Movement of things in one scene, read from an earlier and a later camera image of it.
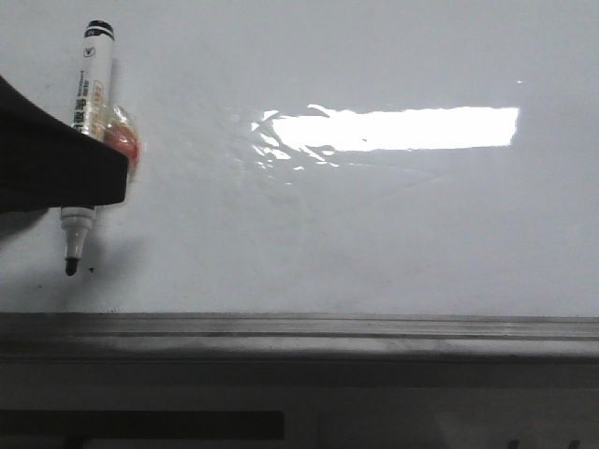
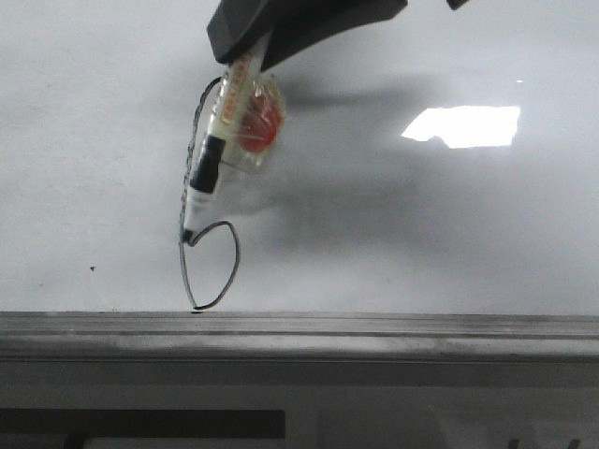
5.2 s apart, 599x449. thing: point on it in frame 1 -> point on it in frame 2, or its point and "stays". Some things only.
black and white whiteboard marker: x=94 y=114 -> x=208 y=167
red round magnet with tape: x=121 y=135 -> x=259 y=119
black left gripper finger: x=48 y=163 -> x=238 y=25
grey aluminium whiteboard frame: x=258 y=336 stays
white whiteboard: x=324 y=157 stays
